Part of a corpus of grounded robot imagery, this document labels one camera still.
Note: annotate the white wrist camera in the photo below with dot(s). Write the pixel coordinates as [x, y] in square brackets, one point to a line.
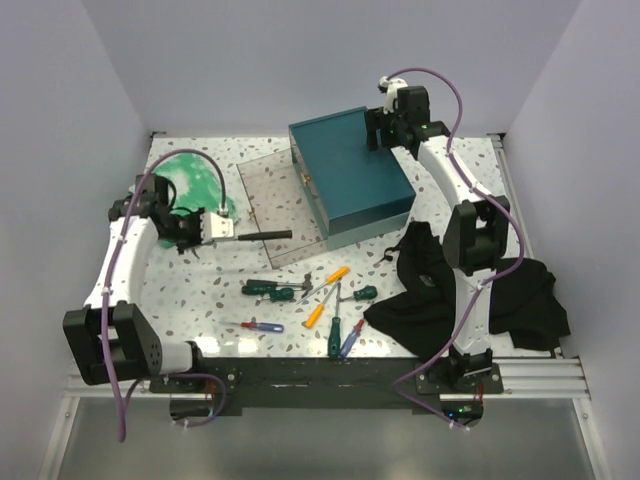
[390, 87]
[215, 228]

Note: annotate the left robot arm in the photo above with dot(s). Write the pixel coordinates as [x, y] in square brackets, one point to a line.
[136, 225]

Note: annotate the teal drawer box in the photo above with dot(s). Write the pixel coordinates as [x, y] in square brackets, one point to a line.
[355, 194]

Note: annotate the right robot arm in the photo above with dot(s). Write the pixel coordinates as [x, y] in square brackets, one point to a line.
[475, 238]

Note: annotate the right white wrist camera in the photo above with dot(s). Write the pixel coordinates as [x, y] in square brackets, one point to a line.
[390, 87]

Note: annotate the transparent drawer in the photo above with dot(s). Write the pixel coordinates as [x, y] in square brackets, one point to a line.
[278, 202]

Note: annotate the black cloth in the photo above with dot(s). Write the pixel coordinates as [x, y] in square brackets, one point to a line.
[421, 319]

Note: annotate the green white cloth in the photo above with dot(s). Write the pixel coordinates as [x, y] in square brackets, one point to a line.
[195, 181]

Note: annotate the yellow screwdriver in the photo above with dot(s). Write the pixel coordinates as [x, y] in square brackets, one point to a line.
[331, 279]
[317, 312]

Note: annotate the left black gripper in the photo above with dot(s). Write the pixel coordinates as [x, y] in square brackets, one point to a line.
[197, 239]

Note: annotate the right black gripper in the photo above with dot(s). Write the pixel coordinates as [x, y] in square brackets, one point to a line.
[376, 120]

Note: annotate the large black-handled hammer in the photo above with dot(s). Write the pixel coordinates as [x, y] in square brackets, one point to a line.
[250, 237]

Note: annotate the green stubby screwdriver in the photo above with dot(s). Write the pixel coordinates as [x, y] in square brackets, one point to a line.
[280, 295]
[366, 293]

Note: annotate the green long screwdriver front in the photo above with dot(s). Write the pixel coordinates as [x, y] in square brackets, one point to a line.
[334, 338]

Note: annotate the blue red screwdriver front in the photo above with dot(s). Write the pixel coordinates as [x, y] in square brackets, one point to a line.
[351, 339]

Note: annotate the small claw hammer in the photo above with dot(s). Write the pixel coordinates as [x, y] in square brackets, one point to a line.
[305, 285]

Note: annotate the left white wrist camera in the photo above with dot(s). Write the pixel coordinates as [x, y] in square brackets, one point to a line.
[215, 228]

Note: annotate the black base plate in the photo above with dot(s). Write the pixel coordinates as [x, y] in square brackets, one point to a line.
[315, 383]

